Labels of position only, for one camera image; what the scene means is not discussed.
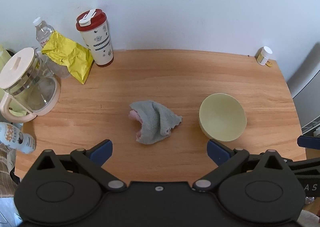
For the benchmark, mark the white labelled bottle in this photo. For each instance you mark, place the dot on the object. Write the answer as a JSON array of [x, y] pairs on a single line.
[[14, 138]]

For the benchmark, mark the clear plastic water bottle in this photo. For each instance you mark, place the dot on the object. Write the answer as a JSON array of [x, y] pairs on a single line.
[[43, 31]]

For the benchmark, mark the yellow foil bag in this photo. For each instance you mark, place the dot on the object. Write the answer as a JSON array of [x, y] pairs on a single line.
[[70, 54]]

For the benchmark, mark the glass pitcher white lid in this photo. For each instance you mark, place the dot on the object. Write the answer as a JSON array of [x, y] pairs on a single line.
[[27, 80]]

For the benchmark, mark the small white lidded jar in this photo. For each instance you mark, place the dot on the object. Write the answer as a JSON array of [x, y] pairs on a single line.
[[263, 55]]

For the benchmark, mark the red lidded patterned tumbler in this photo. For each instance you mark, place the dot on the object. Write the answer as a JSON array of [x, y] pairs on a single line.
[[92, 26]]

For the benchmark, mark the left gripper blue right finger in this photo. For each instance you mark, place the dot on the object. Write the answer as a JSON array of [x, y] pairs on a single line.
[[229, 163]]

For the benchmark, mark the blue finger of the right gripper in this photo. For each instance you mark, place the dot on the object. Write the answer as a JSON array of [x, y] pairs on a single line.
[[308, 141]]

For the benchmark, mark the pale green bowl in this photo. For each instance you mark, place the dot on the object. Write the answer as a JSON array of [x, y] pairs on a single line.
[[222, 117]]

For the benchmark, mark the small yellow round object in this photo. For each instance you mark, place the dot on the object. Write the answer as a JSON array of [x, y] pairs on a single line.
[[269, 64]]

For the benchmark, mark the grey pink cloth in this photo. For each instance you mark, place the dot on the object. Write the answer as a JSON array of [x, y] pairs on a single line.
[[157, 121]]

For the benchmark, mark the grey cabinet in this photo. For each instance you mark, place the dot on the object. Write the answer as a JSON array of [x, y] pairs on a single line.
[[304, 88]]

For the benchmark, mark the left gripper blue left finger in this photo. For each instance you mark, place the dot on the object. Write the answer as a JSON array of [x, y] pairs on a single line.
[[90, 162]]

